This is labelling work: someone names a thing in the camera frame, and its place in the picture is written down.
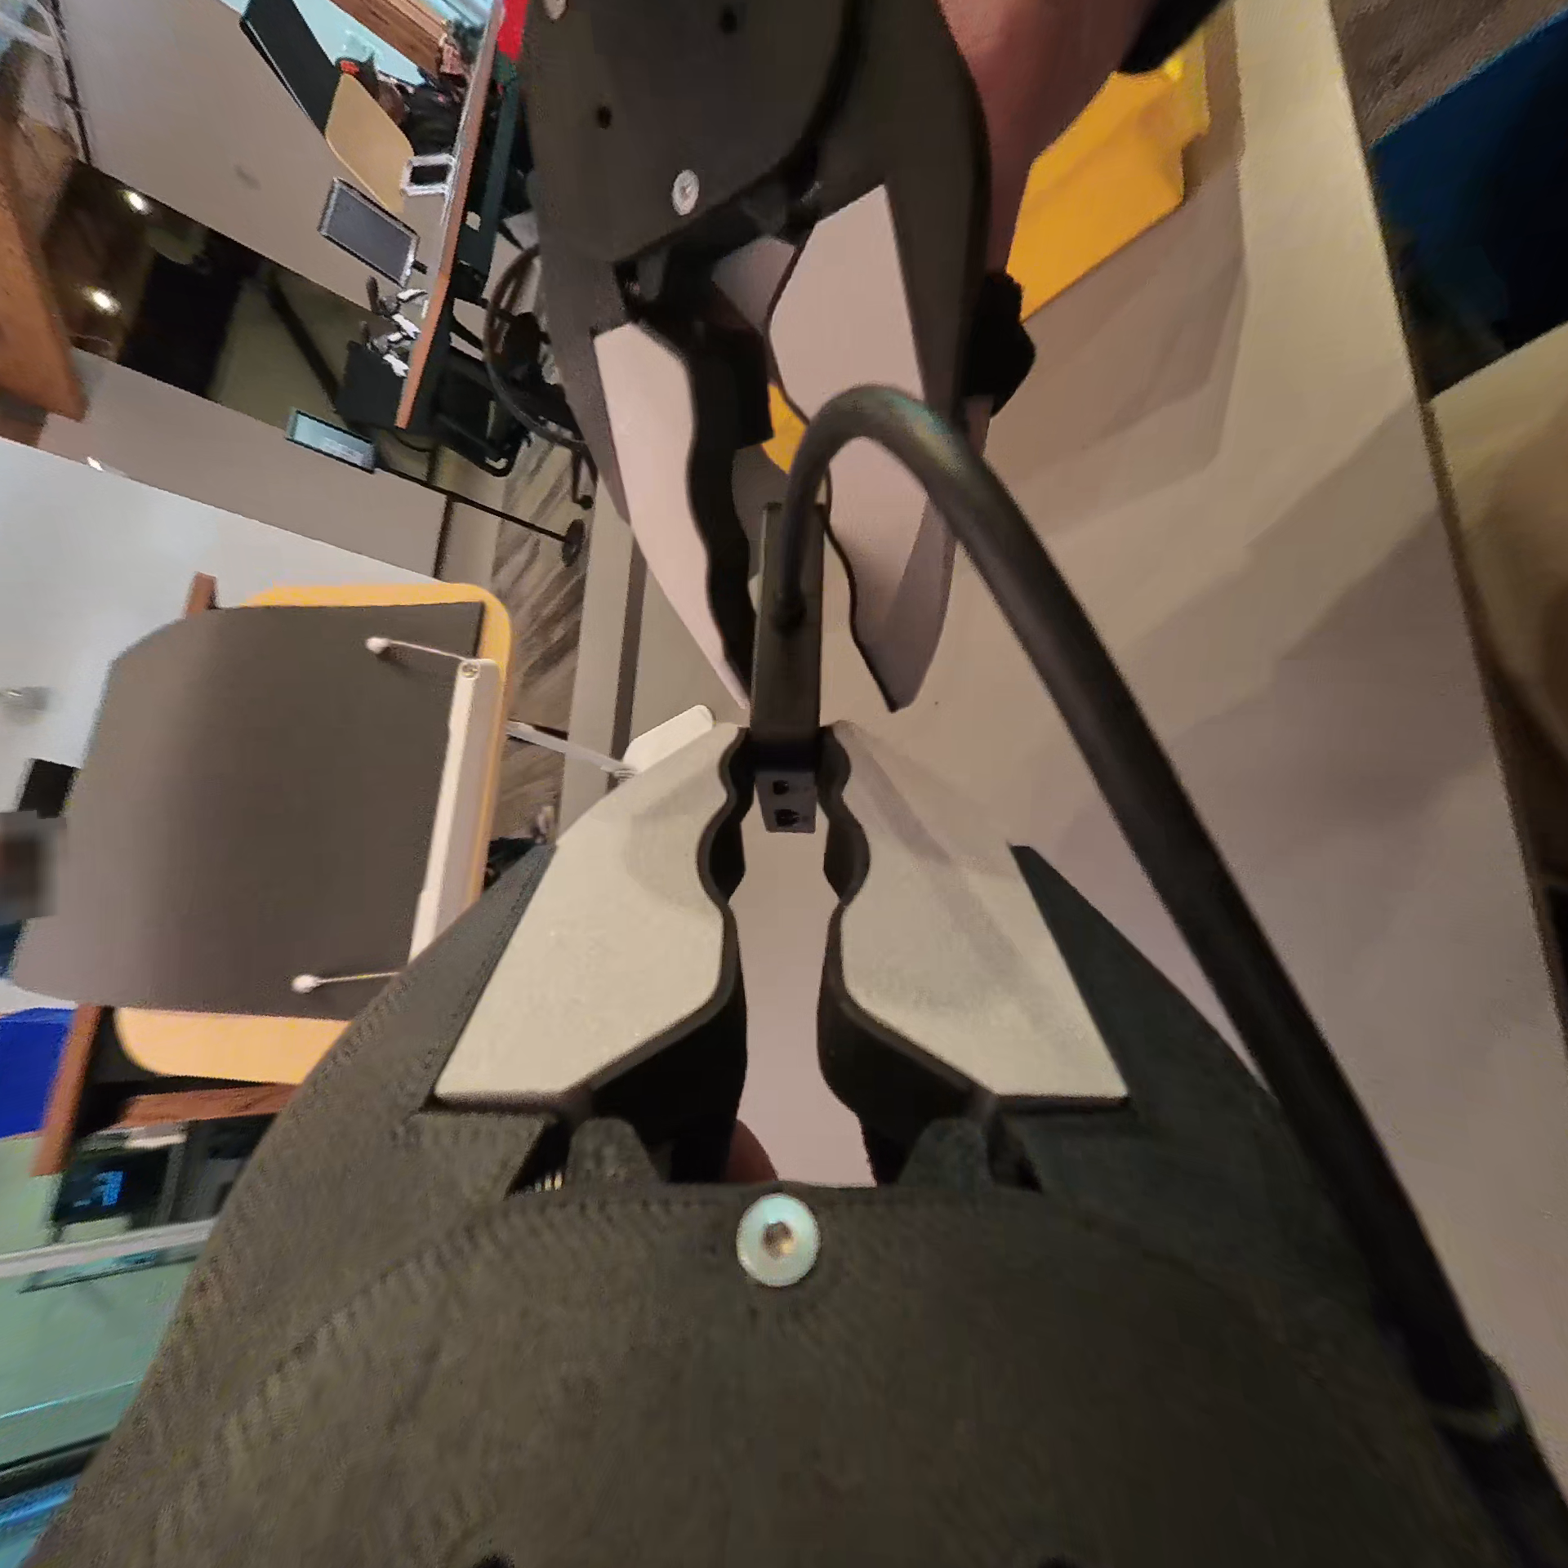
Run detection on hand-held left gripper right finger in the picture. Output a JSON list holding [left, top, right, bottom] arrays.
[[820, 723, 1131, 1162]]

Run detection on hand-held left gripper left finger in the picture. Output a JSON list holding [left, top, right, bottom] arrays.
[[431, 723, 752, 1162]]

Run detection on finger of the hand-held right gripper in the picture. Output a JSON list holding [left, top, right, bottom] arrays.
[[542, 261, 775, 713], [767, 185, 973, 715]]

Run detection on black usb hub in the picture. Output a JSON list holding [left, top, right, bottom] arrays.
[[748, 500, 822, 838]]

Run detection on black hub cable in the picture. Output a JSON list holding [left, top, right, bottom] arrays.
[[773, 383, 1531, 1448]]

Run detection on yellow plastic bin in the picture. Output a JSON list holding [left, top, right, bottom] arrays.
[[762, 35, 1216, 472]]

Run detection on person's right hand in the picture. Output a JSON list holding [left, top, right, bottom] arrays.
[[938, 0, 1162, 282]]

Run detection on black office chair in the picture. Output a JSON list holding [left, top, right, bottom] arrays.
[[484, 245, 602, 566]]

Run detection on white rounded tab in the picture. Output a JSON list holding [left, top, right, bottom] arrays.
[[622, 704, 715, 775]]

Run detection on wooden-edged desk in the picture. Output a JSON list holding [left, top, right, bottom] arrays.
[[394, 0, 509, 433]]

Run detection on beige wooden chair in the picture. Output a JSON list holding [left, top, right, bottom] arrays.
[[324, 76, 418, 216]]

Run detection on small black sign display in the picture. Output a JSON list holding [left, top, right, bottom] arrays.
[[284, 408, 379, 474]]

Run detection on small grey screen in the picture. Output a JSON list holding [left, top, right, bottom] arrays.
[[317, 177, 423, 276]]

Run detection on black sheet panel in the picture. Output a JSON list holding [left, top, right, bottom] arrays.
[[10, 602, 490, 1018]]

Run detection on small blue object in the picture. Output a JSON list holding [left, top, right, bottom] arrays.
[[0, 1011, 76, 1135]]

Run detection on person's beige trousers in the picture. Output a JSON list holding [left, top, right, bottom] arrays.
[[1424, 321, 1568, 859]]

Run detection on white bracket bar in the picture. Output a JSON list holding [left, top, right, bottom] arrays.
[[410, 659, 507, 964]]

